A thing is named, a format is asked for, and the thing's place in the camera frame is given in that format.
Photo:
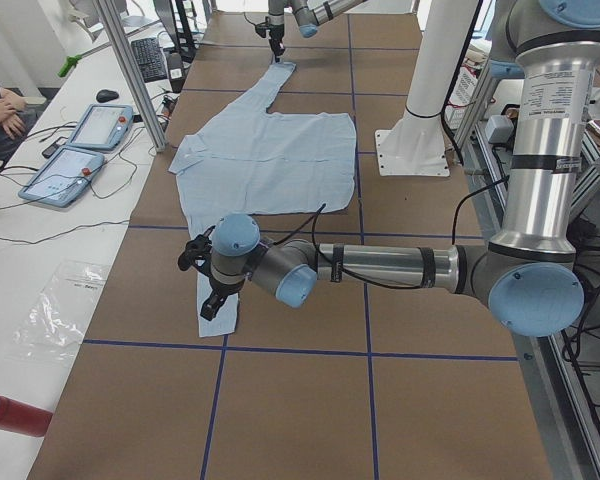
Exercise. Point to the grey aluminium frame post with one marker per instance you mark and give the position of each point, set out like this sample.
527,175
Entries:
111,21

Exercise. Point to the far blue teach pendant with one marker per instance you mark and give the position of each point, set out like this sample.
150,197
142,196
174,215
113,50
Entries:
102,127

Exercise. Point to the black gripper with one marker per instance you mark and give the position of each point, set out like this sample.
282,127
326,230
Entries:
276,36
221,289

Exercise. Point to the black computer keyboard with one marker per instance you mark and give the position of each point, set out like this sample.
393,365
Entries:
150,59

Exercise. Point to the seated person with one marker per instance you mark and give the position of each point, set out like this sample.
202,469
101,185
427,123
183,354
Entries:
16,121

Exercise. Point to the red cylinder bottle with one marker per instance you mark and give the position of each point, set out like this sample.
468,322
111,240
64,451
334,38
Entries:
21,418

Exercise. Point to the blue teach pendant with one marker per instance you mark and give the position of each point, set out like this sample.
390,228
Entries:
63,178
102,127

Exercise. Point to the near blue teach pendant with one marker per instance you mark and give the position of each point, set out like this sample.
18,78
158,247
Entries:
63,178

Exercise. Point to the light blue button shirt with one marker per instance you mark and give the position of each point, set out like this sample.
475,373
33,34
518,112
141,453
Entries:
246,162

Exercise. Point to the black computer mouse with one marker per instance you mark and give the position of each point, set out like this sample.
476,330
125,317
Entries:
106,95

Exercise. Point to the clear plastic bag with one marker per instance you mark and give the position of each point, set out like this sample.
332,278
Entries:
57,323

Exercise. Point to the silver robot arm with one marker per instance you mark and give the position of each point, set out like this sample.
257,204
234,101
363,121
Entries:
308,20
524,275

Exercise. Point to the white camera column base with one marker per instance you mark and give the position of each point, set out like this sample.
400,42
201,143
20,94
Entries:
415,145

